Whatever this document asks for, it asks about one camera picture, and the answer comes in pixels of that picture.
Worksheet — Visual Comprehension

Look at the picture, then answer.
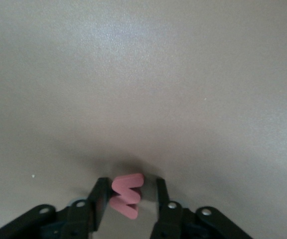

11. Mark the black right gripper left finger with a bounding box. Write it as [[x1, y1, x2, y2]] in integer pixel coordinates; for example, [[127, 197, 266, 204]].
[[0, 177, 110, 239]]

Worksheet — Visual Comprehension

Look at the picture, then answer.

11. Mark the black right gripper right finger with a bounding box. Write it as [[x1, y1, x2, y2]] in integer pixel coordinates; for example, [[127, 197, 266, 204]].
[[149, 177, 255, 239]]

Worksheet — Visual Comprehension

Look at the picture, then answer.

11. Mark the pink foam letter w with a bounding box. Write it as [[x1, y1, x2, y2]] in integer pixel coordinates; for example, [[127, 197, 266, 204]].
[[109, 173, 144, 220]]

